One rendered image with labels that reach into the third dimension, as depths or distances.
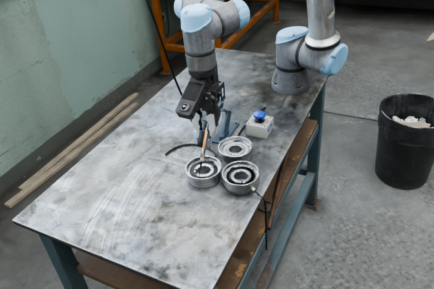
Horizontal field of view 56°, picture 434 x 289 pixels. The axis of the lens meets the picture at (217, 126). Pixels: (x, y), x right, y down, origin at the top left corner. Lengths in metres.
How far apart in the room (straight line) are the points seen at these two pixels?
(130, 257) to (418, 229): 1.55
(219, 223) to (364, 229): 1.21
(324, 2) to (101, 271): 1.07
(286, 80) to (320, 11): 0.32
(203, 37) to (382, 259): 1.43
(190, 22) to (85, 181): 0.59
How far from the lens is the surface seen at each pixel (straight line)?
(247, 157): 1.21
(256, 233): 1.37
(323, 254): 2.04
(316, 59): 1.43
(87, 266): 1.40
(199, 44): 0.99
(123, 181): 1.25
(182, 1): 1.16
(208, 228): 1.06
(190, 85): 1.04
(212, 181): 1.15
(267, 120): 1.34
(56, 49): 2.81
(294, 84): 1.56
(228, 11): 1.04
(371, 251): 2.09
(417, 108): 2.46
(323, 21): 1.37
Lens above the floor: 1.59
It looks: 34 degrees down
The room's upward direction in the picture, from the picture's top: 5 degrees counter-clockwise
